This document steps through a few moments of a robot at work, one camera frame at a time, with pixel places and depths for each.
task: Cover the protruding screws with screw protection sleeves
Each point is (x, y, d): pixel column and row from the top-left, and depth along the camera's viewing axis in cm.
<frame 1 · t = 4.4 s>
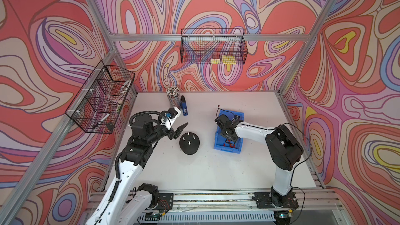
left hand: (182, 117, 69), fingers open
right hand: (228, 137, 96), fingers closed
black dome with screws: (189, 142, 82), point 13 cm above the table
blue plastic bin: (220, 143, 95), on the table
clear pencil holder with pencils: (173, 93, 97), point 19 cm above the table
blue stapler: (184, 105, 112), point 3 cm above the table

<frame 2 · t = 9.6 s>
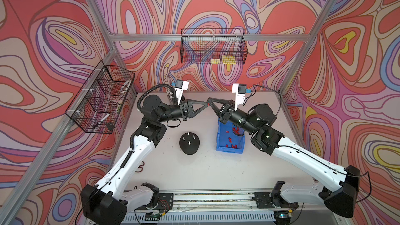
left hand: (208, 109, 56), fingers closed
right hand: (206, 105, 57), fingers closed
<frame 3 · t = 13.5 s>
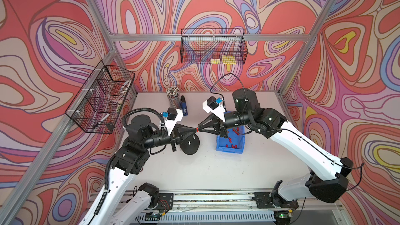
left hand: (196, 132, 56), fingers closed
right hand: (201, 131, 58), fingers closed
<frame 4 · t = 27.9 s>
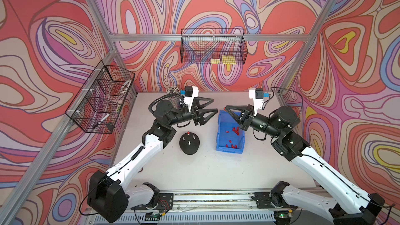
left hand: (215, 108, 60), fingers open
right hand: (225, 113, 58), fingers closed
red sleeve on dome screw: (188, 133, 87), point 12 cm above the table
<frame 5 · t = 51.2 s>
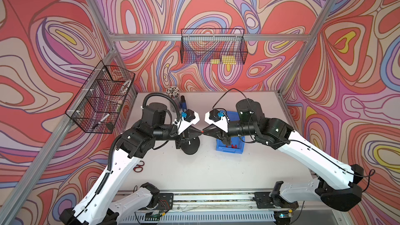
left hand: (201, 132, 58), fingers closed
right hand: (206, 134, 59), fingers closed
